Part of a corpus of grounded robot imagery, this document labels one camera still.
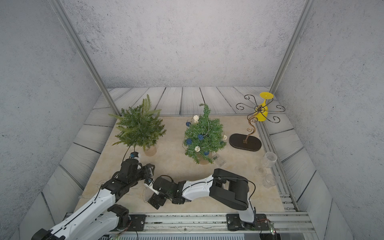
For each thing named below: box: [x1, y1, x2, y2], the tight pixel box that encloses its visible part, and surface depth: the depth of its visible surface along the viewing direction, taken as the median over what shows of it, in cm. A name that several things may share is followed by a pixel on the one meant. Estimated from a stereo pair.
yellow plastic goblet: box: [255, 91, 274, 122], surface depth 84 cm
